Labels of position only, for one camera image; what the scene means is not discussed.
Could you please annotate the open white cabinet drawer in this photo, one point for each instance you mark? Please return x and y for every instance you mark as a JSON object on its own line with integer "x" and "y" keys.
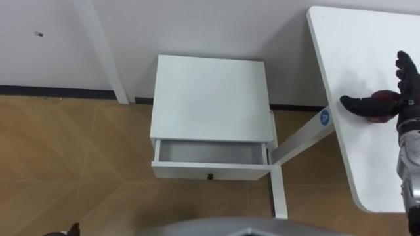
{"x": 210, "y": 162}

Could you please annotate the white bedside cabinet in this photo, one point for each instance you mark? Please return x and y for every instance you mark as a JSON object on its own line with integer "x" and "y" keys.
{"x": 211, "y": 101}

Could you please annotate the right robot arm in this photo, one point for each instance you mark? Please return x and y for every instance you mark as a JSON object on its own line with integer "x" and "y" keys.
{"x": 410, "y": 157}

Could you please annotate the white desk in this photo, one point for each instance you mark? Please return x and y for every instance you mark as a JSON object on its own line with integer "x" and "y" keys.
{"x": 367, "y": 65}

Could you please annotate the robot body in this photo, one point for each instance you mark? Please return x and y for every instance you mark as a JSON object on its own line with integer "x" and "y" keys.
{"x": 243, "y": 227}

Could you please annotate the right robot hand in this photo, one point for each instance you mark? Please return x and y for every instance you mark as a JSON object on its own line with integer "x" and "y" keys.
{"x": 377, "y": 106}

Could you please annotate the white wall post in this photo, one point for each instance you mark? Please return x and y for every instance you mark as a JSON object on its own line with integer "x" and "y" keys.
{"x": 103, "y": 52}

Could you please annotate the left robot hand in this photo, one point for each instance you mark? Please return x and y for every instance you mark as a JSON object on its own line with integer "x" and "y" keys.
{"x": 67, "y": 231}

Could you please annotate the dark red fruit soft toy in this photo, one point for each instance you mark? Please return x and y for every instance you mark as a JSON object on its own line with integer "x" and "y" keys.
{"x": 383, "y": 95}

